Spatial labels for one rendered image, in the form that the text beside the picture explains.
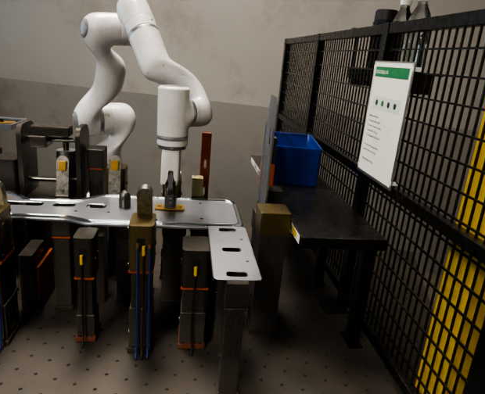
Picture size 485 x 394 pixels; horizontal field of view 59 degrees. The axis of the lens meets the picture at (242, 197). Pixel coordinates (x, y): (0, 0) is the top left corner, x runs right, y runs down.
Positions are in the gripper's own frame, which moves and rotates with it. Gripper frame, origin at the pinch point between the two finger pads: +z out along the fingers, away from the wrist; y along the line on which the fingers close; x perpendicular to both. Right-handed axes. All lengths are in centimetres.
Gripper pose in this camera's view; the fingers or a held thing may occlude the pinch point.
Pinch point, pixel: (170, 198)
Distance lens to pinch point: 125.3
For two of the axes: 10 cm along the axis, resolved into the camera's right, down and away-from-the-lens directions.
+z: -0.8, 9.5, 3.1
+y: 1.2, 3.2, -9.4
